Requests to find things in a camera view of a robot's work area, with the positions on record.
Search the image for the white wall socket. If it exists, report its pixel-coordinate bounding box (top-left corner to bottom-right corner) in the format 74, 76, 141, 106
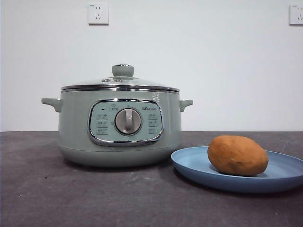
288, 3, 303, 26
88, 2, 109, 26

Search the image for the pale green electric steamer pot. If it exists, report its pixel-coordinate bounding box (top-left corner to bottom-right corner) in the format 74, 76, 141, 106
40, 91, 194, 168

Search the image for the orange-brown potato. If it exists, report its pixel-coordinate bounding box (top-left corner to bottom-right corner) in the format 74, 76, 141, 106
207, 135, 269, 177

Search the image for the blue round plate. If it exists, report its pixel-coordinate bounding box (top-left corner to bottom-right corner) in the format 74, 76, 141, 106
170, 146, 303, 194

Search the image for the glass lid with green knob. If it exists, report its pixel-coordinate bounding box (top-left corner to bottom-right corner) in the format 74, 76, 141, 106
61, 64, 179, 92

